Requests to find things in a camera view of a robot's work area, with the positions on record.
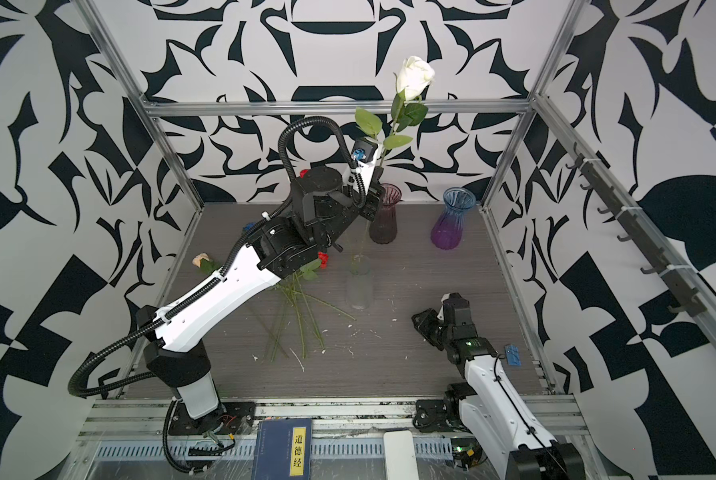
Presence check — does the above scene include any clear glass vase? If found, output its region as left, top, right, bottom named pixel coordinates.
left=346, top=254, right=374, bottom=310

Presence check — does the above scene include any peach rose stem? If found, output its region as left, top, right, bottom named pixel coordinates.
left=192, top=253, right=222, bottom=275

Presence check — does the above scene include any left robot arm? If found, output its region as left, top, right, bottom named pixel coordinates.
left=137, top=164, right=383, bottom=421

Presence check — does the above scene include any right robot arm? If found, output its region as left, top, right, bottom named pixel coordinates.
left=412, top=293, right=586, bottom=479

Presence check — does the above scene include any dark purple glass vase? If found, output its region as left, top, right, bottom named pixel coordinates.
left=369, top=183, right=402, bottom=245

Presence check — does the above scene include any blue purple glass vase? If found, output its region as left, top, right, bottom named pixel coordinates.
left=431, top=187, right=477, bottom=250

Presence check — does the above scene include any bunch of artificial flowers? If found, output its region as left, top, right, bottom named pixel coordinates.
left=245, top=251, right=357, bottom=371

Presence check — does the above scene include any white rectangular device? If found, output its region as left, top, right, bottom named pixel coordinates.
left=383, top=430, right=420, bottom=480

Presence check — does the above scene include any blue book yellow label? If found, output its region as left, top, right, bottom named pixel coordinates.
left=252, top=419, right=313, bottom=480

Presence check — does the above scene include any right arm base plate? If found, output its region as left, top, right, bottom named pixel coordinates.
left=412, top=399, right=462, bottom=433

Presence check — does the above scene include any black corrugated cable hose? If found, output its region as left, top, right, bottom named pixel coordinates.
left=68, top=115, right=368, bottom=475

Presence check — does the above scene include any black wall hook rail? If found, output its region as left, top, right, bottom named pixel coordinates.
left=567, top=142, right=716, bottom=349

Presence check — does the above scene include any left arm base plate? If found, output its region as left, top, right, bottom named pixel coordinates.
left=164, top=401, right=257, bottom=436

